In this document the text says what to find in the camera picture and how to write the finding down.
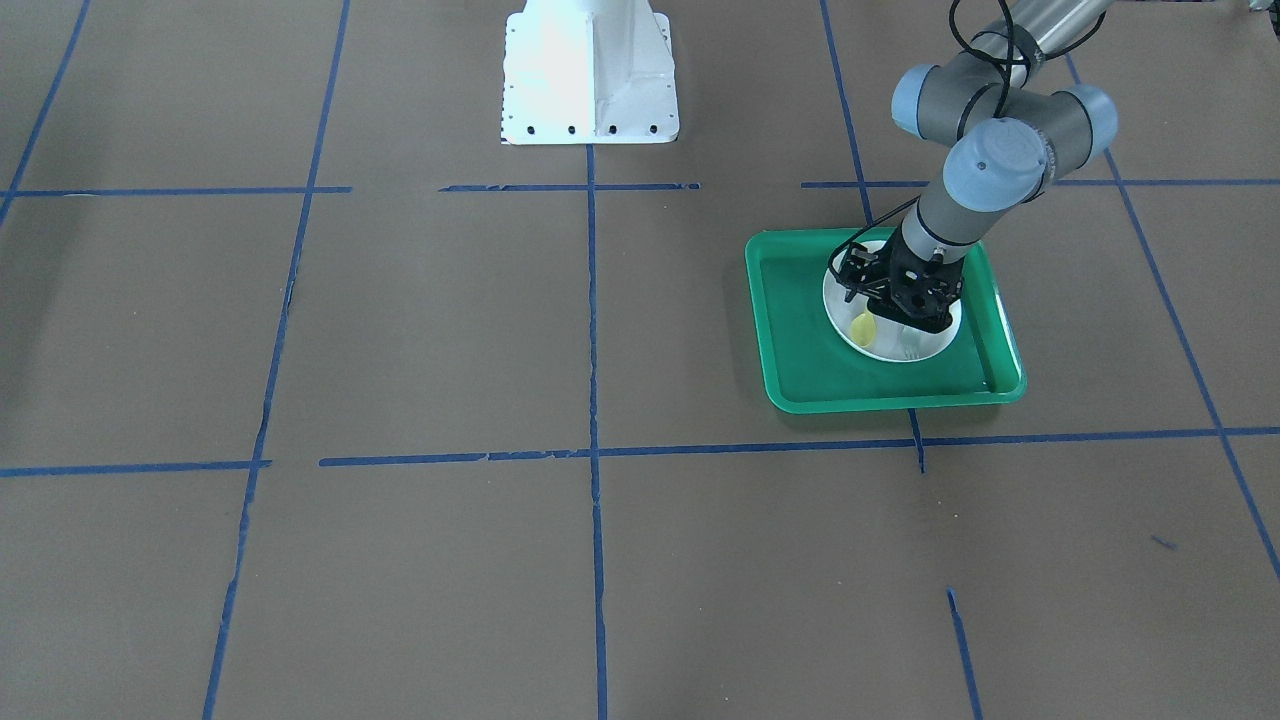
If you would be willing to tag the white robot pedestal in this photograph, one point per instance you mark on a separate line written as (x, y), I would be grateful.
(580, 72)

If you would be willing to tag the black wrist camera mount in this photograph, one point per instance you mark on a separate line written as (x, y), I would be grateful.
(858, 270)

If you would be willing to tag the white round plate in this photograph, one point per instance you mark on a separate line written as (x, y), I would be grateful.
(839, 316)

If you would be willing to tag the green plastic tray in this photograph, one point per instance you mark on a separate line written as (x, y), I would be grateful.
(807, 369)

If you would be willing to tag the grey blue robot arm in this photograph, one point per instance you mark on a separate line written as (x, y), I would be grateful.
(1005, 146)

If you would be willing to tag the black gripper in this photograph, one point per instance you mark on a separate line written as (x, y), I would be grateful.
(872, 283)

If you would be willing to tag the yellow plastic spoon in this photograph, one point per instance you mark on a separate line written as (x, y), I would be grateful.
(863, 330)

